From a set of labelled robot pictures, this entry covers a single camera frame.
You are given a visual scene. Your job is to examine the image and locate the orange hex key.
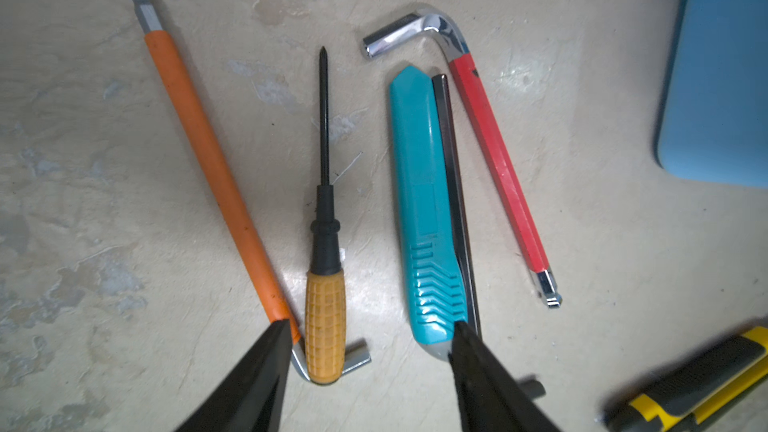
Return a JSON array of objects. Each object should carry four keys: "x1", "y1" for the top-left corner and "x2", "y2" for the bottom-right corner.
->
[{"x1": 132, "y1": 0, "x2": 371, "y2": 382}]

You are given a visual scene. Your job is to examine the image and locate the yellow black utility knife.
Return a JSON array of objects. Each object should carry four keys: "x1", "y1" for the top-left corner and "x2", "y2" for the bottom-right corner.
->
[{"x1": 607, "y1": 326, "x2": 767, "y2": 431}]

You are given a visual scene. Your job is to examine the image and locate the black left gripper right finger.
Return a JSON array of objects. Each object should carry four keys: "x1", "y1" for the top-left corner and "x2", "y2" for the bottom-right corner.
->
[{"x1": 449, "y1": 321, "x2": 558, "y2": 432}]

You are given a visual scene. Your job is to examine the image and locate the black hex key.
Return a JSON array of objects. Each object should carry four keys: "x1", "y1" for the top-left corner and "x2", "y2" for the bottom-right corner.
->
[{"x1": 430, "y1": 73, "x2": 547, "y2": 400}]

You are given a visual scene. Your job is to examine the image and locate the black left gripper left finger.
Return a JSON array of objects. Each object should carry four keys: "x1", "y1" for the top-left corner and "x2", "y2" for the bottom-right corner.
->
[{"x1": 178, "y1": 320, "x2": 293, "y2": 431}]

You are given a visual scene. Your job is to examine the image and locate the red hex key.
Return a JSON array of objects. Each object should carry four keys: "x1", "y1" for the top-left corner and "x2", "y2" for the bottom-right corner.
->
[{"x1": 362, "y1": 6, "x2": 562, "y2": 309}]

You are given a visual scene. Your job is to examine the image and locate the teal utility knife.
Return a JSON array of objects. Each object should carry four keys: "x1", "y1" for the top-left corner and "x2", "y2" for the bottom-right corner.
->
[{"x1": 389, "y1": 65, "x2": 468, "y2": 361}]

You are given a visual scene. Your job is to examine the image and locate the blue plastic tool box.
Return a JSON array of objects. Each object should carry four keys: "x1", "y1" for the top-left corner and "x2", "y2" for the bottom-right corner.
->
[{"x1": 655, "y1": 0, "x2": 767, "y2": 188}]

